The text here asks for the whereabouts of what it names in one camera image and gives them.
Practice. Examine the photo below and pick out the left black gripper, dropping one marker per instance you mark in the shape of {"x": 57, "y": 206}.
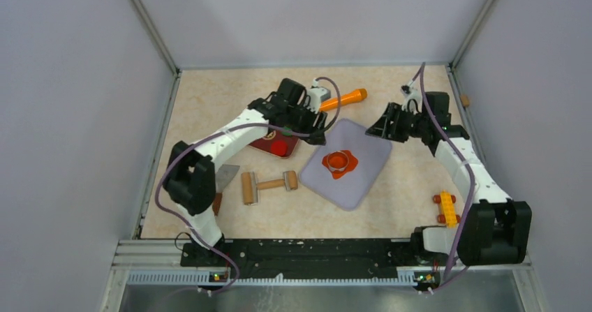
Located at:
{"x": 313, "y": 117}

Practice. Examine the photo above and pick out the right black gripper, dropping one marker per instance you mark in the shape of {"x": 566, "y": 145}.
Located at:
{"x": 382, "y": 128}

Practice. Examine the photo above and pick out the orange-red dough lump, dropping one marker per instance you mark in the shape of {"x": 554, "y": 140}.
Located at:
{"x": 339, "y": 163}

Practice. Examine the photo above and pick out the wooden double-ended dough roller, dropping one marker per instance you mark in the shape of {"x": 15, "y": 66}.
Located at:
{"x": 251, "y": 186}

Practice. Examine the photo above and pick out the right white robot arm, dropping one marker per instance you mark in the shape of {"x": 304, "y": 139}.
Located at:
{"x": 495, "y": 229}

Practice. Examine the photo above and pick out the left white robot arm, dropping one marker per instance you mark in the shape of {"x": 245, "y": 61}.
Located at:
{"x": 190, "y": 177}

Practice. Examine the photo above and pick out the green dough disc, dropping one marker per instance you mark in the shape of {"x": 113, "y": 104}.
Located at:
{"x": 287, "y": 132}

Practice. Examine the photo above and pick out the red dough disc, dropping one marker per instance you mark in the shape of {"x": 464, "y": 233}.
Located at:
{"x": 279, "y": 148}

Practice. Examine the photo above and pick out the dark red lacquer tray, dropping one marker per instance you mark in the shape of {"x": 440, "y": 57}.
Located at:
{"x": 263, "y": 144}

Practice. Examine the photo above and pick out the orange plastic rolling pin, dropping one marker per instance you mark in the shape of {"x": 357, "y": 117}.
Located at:
{"x": 354, "y": 96}

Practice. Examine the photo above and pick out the lavender plastic cutting board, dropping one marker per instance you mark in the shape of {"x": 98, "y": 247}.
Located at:
{"x": 349, "y": 191}

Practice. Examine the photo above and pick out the yellow toy car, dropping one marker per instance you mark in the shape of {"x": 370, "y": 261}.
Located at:
{"x": 447, "y": 215}

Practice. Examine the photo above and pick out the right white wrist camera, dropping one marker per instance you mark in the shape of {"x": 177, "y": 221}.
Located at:
{"x": 412, "y": 99}

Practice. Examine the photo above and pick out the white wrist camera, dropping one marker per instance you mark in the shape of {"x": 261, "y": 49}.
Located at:
{"x": 317, "y": 95}
{"x": 412, "y": 99}

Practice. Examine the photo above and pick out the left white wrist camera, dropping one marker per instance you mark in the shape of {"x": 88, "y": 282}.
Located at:
{"x": 317, "y": 95}

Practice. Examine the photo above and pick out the small tan wall knob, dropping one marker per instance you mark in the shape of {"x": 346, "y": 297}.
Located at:
{"x": 465, "y": 100}

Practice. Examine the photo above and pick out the metal scraper wooden handle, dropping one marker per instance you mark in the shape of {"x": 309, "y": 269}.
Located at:
{"x": 224, "y": 176}

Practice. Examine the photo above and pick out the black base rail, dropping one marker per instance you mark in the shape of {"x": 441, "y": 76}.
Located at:
{"x": 310, "y": 259}

